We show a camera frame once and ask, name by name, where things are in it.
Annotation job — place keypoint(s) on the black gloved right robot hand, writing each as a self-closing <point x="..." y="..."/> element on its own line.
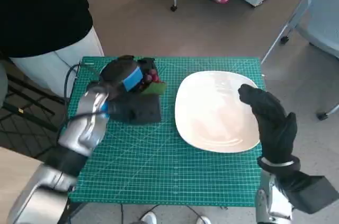
<point x="275" y="131"/>

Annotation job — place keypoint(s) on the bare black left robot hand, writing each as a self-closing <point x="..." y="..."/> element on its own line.
<point x="119" y="73"/>

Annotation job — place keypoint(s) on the red toy grapes with leaf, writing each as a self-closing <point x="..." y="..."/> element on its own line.
<point x="153" y="83"/>

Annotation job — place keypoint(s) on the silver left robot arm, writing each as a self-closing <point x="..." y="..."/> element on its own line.
<point x="82" y="134"/>

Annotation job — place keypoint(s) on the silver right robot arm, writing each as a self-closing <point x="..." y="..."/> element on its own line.
<point x="274" y="202"/>

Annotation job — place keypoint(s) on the white plate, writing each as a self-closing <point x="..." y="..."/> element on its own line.
<point x="214" y="112"/>

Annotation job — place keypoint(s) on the black metal rack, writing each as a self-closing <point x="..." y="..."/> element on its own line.
<point x="26" y="107"/>

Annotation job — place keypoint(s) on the green cutting mat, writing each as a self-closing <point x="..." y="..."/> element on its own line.
<point x="164" y="165"/>

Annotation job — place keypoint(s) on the person beside table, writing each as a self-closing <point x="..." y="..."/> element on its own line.
<point x="37" y="9"/>

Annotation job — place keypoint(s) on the white shoe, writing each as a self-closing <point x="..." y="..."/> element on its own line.
<point x="203" y="220"/>
<point x="149" y="218"/>

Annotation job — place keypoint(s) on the light blue chair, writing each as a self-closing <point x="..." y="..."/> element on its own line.
<point x="323" y="22"/>

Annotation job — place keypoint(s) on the light wooden table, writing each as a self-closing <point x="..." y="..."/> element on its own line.
<point x="16" y="176"/>

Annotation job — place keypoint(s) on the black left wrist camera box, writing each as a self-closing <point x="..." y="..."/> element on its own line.
<point x="143" y="110"/>

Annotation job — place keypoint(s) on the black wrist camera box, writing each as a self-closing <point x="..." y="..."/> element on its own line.
<point x="143" y="110"/>
<point x="312" y="195"/>

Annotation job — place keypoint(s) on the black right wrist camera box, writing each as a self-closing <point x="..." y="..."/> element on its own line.
<point x="312" y="195"/>

